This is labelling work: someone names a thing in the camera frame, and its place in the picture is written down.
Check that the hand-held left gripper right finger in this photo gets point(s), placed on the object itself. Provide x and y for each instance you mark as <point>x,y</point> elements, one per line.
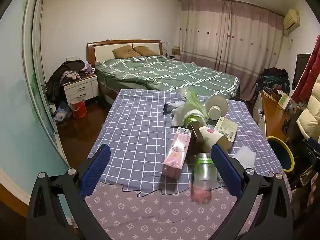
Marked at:
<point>226,172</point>

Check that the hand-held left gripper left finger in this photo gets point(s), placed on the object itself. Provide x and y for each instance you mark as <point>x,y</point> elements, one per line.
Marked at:
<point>96,170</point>

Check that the clear plastic bottle green cap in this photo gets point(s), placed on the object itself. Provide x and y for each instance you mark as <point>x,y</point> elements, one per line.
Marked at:
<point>203,172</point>

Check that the white plastic wrap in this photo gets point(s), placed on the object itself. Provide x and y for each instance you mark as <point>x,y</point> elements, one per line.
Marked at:
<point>245,157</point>

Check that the white paper cup pink print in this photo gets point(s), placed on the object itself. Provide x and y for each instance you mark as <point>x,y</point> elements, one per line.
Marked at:
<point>212,136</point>

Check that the green and white box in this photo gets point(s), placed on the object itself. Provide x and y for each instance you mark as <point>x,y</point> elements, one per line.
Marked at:
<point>226,127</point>

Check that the brown tube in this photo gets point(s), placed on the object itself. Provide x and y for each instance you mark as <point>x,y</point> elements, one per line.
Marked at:
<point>195,136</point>

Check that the pink drink carton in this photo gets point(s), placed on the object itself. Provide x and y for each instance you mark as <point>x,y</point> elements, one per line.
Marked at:
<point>176,152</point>

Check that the dark bin with yellow rim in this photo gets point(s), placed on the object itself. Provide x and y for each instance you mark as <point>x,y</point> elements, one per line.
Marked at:
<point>277,152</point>

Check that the white bottle green label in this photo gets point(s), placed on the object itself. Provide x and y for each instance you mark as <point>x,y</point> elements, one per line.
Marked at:
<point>197,113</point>

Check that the white tape roll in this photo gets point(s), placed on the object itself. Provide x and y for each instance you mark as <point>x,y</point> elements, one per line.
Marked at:
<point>216,105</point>

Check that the white tissue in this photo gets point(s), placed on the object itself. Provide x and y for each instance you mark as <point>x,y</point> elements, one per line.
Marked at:
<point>178,117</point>

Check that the clear plastic bag green print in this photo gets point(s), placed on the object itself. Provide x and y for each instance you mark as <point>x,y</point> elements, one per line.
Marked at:
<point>192,98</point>

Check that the blue and white wrapper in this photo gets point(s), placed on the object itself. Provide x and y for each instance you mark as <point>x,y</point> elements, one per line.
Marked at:
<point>172,106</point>

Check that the red bucket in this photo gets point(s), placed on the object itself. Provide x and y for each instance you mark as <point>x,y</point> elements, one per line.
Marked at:
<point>78,108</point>

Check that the plastic bags on floor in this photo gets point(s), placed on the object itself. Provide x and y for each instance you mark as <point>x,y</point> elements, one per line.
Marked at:
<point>62,113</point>

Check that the purple patterned cloth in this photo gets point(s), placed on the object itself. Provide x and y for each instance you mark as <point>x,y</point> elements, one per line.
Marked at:
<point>150,212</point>

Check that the wooden desk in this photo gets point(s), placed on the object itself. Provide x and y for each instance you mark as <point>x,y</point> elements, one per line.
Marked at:
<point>272,115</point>

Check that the white nightstand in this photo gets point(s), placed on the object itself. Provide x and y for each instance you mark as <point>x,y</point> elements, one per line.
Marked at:
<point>80,87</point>

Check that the green picture box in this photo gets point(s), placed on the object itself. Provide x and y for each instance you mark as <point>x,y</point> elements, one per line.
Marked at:
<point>283,101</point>

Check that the heap of mixed clothes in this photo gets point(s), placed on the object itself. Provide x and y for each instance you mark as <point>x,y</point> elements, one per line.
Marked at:
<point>272,80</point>

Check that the cream down jacket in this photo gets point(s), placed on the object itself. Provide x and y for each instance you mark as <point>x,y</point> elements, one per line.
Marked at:
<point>312,115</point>

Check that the pile of dark clothes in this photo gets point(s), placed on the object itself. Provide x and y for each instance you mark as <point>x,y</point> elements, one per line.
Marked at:
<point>67,67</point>

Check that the sliding wardrobe door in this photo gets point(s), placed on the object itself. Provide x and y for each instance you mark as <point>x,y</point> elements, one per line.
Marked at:
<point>35,80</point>

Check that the green checked duvet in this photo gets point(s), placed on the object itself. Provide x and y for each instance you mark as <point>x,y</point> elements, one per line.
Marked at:
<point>162,72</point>

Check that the brown pillow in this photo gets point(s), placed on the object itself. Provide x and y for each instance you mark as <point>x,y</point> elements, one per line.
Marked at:
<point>146,51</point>
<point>125,52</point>

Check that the wooden bed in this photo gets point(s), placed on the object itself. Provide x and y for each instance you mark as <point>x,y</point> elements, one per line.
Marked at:
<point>107,47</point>

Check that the red jacket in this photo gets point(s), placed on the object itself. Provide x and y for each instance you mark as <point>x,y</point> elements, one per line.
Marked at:
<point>308,80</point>

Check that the black television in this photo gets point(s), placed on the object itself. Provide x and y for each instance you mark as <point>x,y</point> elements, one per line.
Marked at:
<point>301,67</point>

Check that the beige and mauve curtain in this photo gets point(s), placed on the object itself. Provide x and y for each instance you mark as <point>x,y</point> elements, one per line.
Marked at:
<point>225,42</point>

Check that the tissue box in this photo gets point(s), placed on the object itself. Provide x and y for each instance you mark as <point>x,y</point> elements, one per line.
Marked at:
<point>176,51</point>

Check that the white bedside lamp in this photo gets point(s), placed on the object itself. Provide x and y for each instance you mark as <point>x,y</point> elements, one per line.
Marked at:
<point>165,47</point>

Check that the cream air conditioner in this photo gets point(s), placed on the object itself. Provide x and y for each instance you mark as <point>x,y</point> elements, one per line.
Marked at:
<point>291,20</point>

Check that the wall socket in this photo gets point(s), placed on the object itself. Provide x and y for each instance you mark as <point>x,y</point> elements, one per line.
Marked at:
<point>72,58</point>

